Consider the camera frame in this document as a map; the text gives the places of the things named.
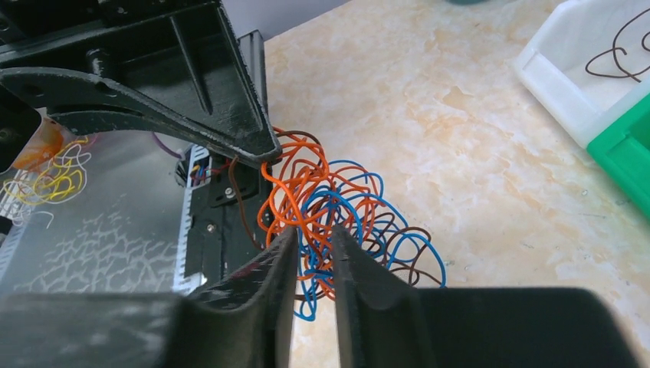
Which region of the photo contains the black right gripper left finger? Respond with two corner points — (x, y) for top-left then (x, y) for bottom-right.
(1, 228), (297, 367)

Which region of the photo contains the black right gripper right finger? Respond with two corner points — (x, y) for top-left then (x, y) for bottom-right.
(332, 226), (641, 367)

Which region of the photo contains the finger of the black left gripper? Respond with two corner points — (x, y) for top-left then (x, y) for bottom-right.
(1, 1), (271, 153)
(1, 67), (281, 167)

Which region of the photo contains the green plastic bin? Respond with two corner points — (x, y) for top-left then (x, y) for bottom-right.
(587, 96), (649, 218)

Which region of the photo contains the white plastic bin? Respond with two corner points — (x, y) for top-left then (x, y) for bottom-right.
(514, 1), (649, 148)

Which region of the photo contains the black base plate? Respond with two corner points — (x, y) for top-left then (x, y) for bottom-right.
(185, 153), (271, 281)

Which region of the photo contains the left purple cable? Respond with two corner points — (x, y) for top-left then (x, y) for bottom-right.
(151, 132), (185, 161)

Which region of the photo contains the white slotted cable duct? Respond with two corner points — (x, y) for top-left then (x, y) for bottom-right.
(172, 168), (203, 295)

